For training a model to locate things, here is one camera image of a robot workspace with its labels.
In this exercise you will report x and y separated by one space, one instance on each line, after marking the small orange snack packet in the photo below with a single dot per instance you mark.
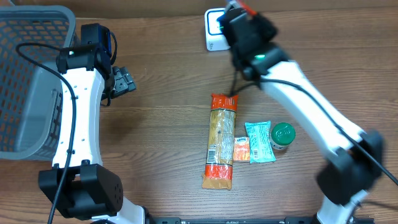
241 151

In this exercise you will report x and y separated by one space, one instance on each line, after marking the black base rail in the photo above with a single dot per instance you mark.
176 220

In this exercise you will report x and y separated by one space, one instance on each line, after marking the green lid jar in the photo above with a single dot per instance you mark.
282 135

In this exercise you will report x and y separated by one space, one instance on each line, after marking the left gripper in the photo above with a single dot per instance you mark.
123 82

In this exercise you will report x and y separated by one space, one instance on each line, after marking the grey plastic shopping basket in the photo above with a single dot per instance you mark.
31 98

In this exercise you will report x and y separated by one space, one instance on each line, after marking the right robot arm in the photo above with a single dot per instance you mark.
354 157

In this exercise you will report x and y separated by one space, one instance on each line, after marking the orange spaghetti package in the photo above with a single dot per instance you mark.
219 159

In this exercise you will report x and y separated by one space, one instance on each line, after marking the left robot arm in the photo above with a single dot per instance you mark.
78 185

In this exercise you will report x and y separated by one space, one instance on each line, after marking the teal tissue packet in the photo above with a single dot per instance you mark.
259 143

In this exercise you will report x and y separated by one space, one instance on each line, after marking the white barcode scanner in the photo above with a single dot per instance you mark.
215 40

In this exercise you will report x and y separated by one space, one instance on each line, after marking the red stick snack packet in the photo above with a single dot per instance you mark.
234 4

